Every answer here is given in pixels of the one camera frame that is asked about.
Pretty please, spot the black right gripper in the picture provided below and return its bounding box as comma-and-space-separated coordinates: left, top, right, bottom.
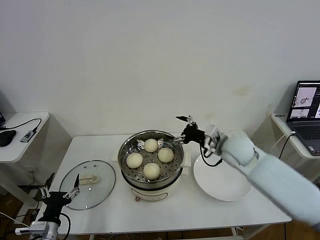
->
172, 114, 208, 150

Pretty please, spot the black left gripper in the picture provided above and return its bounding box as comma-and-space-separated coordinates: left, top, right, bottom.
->
38, 172, 81, 222

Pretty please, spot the white steamed baozi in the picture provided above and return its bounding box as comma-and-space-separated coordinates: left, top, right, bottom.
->
142, 162, 162, 181
157, 147, 175, 163
126, 152, 144, 169
143, 138, 159, 153

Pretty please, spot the round glass lid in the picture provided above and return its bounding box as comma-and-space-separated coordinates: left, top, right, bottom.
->
59, 159, 117, 211

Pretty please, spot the steel steamer basket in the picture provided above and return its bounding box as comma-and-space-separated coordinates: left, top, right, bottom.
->
111, 129, 192, 187

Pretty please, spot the white side table with mouse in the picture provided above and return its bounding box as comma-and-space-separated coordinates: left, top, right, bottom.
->
0, 111, 50, 208

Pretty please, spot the grey usb hub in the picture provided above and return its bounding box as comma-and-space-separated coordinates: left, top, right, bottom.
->
19, 129, 36, 144

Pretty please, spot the white round plate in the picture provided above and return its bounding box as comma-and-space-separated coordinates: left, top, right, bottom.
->
192, 152, 253, 202

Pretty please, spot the black computer mouse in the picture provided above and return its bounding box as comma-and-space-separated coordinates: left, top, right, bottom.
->
0, 129, 16, 148

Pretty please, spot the cream electric cooker base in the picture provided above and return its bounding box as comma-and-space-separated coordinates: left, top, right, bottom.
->
120, 159, 192, 203

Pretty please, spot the grey open laptop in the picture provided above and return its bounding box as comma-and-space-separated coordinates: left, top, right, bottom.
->
286, 79, 320, 157

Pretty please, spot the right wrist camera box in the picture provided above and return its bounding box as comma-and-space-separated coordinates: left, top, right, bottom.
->
203, 123, 225, 155

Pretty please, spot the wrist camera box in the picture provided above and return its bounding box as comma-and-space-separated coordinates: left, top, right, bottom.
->
14, 221, 51, 236
203, 123, 225, 155

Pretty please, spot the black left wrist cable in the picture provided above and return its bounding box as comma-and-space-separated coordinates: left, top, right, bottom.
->
59, 213, 72, 237

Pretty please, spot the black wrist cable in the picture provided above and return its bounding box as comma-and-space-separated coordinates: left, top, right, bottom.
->
199, 143, 224, 167
59, 213, 72, 237

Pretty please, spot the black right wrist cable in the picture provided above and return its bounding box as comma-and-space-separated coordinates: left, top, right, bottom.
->
199, 143, 224, 167

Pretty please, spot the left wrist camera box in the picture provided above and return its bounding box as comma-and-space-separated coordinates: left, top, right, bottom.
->
14, 221, 51, 236

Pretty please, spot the white floor cable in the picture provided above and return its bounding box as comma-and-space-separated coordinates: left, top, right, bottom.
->
0, 212, 30, 227

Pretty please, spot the black hub cable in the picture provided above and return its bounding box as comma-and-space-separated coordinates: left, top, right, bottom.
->
0, 117, 42, 132

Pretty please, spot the white laptop cable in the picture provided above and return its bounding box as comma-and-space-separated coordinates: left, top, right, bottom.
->
271, 132, 295, 151

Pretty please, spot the black laptop power cable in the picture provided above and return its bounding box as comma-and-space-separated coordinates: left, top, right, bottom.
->
278, 133, 298, 161

